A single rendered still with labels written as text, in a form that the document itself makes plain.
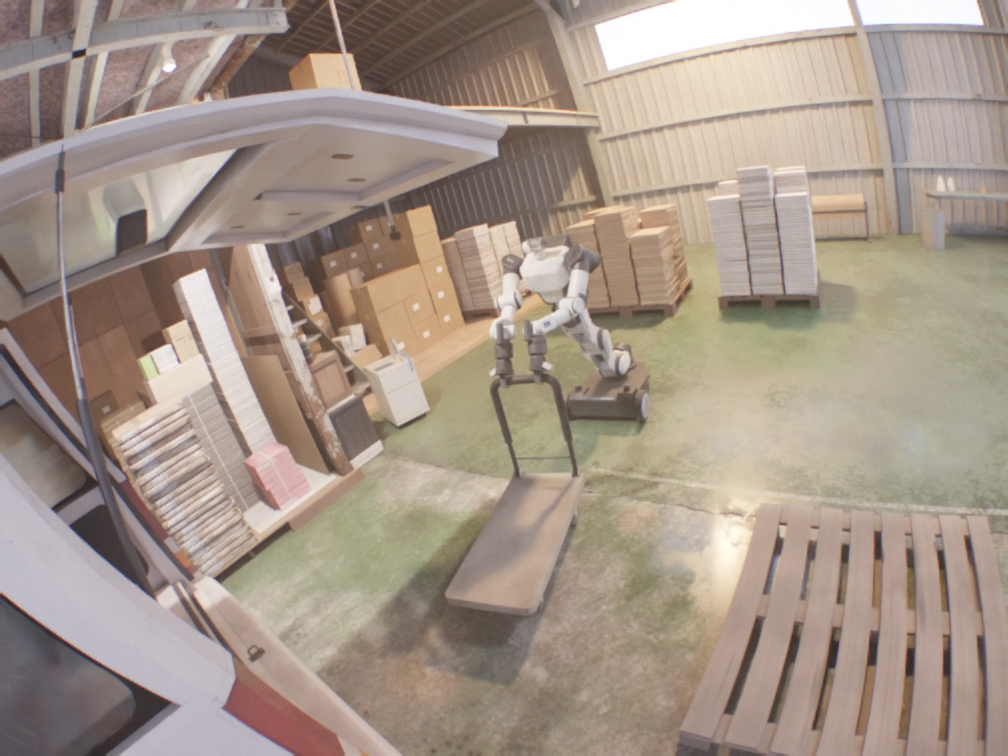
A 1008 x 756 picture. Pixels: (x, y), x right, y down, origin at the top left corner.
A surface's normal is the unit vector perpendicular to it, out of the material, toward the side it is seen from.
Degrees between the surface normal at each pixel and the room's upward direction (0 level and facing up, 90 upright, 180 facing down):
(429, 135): 90
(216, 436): 90
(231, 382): 90
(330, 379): 90
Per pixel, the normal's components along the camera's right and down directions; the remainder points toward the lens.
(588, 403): -0.50, 0.44
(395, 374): 0.56, 0.16
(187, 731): 0.79, 0.02
